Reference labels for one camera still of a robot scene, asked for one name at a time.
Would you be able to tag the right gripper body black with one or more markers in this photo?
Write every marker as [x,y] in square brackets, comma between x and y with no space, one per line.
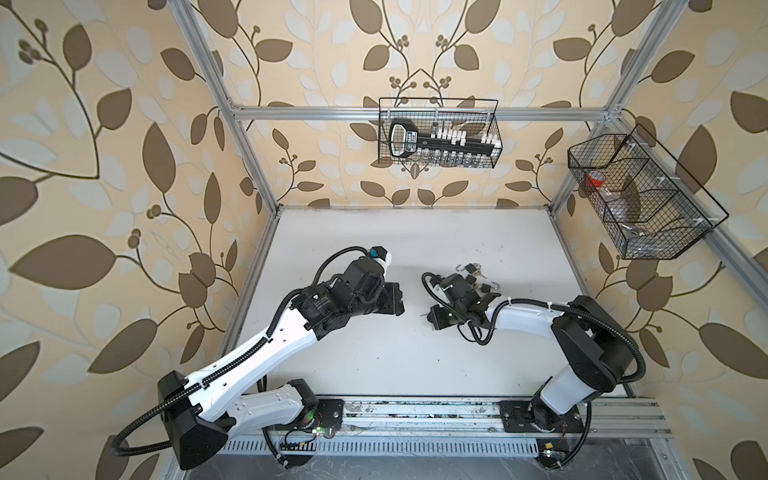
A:
[445,315]

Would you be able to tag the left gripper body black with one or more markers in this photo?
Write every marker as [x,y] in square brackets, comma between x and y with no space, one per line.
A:
[387,299]

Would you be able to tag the black padlock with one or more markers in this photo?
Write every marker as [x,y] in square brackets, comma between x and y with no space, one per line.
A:
[489,287]

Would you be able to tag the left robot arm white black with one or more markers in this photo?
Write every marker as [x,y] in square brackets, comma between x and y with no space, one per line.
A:
[199,413]

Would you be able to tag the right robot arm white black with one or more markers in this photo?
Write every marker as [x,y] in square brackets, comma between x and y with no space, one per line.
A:
[599,353]

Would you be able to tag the black tool set in basket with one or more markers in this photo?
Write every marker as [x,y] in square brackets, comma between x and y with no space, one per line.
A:
[404,139]

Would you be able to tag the red capped item in basket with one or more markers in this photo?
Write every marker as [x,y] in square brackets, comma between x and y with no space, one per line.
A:
[595,179]

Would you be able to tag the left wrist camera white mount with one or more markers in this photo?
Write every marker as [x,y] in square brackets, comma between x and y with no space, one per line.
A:
[381,255]

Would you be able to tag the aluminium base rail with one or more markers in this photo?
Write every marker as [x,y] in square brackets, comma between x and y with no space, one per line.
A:
[450,426]

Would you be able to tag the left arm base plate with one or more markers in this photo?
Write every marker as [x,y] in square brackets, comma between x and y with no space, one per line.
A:
[326,415]

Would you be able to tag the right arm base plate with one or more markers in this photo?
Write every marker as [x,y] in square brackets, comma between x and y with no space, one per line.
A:
[524,416]

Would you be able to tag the back wall wire basket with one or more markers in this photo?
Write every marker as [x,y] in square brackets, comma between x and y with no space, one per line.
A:
[475,116]

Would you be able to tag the wall wire basket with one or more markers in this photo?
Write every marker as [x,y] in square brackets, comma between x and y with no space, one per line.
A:
[652,205]
[475,116]

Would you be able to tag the right wall wire basket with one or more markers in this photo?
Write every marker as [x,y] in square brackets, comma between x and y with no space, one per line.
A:
[652,205]

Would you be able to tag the aluminium frame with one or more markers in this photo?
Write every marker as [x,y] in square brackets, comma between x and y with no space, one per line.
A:
[303,78]

